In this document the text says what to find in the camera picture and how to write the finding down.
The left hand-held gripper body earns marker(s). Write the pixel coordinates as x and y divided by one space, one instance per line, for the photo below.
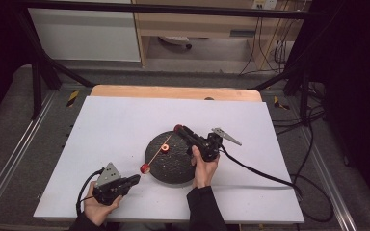
109 183

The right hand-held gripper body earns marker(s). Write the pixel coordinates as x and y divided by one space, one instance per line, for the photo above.
210 147

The black round plate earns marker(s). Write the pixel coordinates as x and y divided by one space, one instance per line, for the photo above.
173 166

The thin wooden skewer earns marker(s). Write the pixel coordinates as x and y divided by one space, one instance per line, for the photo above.
156 155

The person's right hand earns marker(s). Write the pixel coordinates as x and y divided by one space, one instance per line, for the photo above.
204 173

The person's left hand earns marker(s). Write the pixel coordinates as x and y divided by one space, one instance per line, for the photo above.
96 211

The wooden table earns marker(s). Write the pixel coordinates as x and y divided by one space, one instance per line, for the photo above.
173 92

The white board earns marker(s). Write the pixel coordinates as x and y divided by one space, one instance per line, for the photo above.
115 128

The yellow black striped tape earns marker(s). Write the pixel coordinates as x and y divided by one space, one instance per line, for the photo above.
280 103
72 98

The grey chair base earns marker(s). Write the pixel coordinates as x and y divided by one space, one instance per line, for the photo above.
175 41

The light wooden desk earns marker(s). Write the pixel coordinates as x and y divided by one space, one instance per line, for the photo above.
199 24

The white cabinet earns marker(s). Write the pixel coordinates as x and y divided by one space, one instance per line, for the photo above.
86 35

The white power strip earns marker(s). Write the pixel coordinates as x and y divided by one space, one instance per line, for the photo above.
265 4

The aluminium rail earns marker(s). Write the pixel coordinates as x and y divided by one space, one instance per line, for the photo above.
16 150
329 179

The black metal frame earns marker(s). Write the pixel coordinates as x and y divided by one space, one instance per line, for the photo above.
160 9

